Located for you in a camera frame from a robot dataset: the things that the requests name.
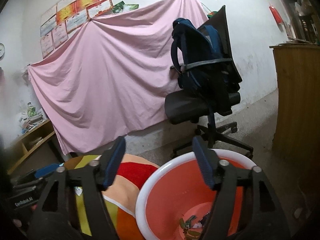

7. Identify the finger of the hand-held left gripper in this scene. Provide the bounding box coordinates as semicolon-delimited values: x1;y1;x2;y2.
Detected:
19;163;62;181

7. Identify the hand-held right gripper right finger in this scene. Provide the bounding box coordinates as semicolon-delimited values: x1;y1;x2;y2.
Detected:
192;135;292;240

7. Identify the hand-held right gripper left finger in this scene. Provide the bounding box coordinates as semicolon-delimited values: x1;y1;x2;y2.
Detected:
26;136;126;240

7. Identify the red basin with white rim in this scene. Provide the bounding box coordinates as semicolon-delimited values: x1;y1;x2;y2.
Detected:
135;149;258;240

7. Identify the red berry twig with leaves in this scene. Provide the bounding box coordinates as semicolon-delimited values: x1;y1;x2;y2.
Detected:
179;214;200;239

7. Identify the colourful printed blanket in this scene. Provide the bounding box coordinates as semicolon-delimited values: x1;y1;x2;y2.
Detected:
60;154;160;240

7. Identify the low wooden shelf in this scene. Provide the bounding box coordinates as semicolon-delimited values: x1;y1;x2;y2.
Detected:
7;119;57;176

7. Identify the pile of books and papers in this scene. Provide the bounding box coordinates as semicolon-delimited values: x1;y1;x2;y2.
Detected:
17;107;48;133

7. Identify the black office chair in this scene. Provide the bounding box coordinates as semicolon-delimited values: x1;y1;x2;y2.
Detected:
164;5;254;159

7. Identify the green glass jar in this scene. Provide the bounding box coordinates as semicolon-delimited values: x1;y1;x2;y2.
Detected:
26;102;37;117

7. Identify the pink hanging sheet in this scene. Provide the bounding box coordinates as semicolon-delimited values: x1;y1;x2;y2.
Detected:
27;0;209;156

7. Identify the dark blue backpack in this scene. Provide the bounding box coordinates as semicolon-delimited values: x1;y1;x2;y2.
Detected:
171;18;237;116

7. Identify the wooden cabinet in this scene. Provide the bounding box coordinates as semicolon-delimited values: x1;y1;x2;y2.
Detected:
269;41;320;161

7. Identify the group of wall certificates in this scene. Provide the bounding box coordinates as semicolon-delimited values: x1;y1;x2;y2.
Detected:
40;0;127;59

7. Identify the green wall poster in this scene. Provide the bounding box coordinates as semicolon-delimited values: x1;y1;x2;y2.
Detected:
111;1;139;14

